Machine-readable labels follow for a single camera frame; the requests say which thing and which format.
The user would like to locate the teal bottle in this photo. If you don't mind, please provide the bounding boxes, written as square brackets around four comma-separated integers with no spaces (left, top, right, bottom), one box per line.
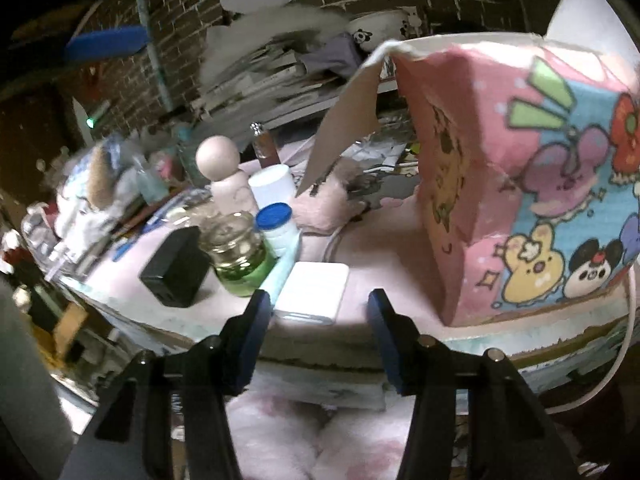
[135,157,168,203]

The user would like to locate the white cable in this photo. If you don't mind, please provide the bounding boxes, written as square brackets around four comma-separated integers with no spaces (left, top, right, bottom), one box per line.
[547,260,640,416]

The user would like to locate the pink fluffy pants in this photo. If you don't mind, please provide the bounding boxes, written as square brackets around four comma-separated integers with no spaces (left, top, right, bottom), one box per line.
[225,390,416,480]

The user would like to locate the black charger block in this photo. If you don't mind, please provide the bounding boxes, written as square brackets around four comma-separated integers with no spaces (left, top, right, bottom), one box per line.
[139,226,211,309]

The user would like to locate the white panda bowl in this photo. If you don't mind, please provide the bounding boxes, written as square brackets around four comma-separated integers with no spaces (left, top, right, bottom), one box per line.
[347,10,418,53]

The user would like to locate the blue flat object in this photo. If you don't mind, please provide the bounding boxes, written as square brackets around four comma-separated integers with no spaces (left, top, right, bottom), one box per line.
[64,26,148,63]

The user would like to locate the blue-lidded white bottle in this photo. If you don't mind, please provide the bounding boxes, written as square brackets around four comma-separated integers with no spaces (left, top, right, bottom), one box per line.
[256,202,301,261]

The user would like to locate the clear glass jar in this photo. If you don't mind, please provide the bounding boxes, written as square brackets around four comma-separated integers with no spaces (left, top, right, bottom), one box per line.
[199,211,278,298]

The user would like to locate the purple cloth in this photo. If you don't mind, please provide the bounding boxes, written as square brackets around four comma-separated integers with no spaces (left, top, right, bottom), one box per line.
[300,32,371,78]

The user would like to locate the white power bank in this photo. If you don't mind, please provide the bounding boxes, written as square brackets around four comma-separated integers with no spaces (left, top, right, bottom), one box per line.
[272,261,351,325]

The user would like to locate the pink cartoon print box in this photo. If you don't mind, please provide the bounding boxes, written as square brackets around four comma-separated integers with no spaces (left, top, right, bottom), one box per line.
[295,0,640,328]

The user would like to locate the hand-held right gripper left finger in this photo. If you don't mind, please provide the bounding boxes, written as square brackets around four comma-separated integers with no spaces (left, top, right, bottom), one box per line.
[59,289,272,480]

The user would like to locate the green pole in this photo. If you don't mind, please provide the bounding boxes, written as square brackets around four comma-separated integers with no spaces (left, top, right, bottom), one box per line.
[137,0,173,111]

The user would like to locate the white device green light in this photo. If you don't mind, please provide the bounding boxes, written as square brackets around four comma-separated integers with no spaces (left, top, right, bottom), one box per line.
[82,100,111,131]

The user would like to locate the white fluffy cloth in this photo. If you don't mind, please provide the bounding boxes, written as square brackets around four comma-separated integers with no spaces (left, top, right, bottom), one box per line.
[200,5,351,81]

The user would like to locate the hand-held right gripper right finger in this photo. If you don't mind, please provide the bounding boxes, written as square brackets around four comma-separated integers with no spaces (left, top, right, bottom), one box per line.
[367,289,581,480]

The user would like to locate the stack of books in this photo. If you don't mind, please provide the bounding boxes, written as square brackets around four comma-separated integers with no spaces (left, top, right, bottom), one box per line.
[192,45,351,126]

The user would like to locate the wooden peg doll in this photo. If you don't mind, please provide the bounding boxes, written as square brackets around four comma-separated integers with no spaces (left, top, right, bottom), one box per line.
[195,136,261,221]

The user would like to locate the blue checkered plush toy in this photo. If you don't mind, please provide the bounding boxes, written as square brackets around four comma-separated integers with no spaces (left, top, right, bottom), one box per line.
[57,135,146,241]

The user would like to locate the white plastic cup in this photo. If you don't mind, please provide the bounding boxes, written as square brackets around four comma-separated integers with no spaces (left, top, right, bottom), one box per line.
[248,164,296,211]

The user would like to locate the small brown bottle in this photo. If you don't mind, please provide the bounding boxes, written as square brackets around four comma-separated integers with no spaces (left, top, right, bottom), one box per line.
[250,122,281,171]

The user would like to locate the pink plush toy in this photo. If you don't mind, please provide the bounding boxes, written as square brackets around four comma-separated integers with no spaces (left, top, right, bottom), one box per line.
[292,160,371,236]

